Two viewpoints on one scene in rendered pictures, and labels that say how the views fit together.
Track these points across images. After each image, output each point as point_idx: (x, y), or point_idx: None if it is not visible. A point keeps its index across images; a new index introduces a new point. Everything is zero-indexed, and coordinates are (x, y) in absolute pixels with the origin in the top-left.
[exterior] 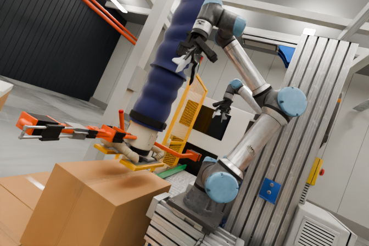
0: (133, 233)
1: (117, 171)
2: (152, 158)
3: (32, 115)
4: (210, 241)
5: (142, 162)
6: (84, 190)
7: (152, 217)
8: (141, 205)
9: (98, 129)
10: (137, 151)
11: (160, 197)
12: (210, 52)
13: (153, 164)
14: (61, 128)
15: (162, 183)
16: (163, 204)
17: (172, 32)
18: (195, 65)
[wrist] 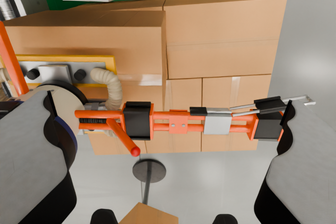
0: (96, 15)
1: (86, 93)
2: (45, 66)
3: (277, 133)
4: None
5: (75, 69)
6: (162, 73)
7: None
8: (92, 22)
9: (182, 120)
10: (76, 90)
11: None
12: None
13: (45, 59)
14: (265, 107)
15: (9, 37)
16: None
17: None
18: (32, 221)
